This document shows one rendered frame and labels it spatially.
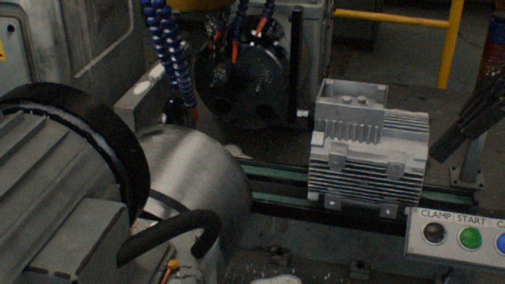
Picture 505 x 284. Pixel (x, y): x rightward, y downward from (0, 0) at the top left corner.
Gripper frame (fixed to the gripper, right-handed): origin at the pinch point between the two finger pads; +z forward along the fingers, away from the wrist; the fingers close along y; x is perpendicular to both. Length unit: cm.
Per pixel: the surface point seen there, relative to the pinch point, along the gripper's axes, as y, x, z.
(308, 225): 1.0, -8.7, 29.7
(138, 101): 6, -48, 23
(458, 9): -221, 44, 27
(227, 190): 22.6, -28.2, 15.5
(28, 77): 12, -65, 26
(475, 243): 20.6, 4.7, 1.5
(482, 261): 21.9, 6.7, 2.6
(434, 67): -293, 77, 83
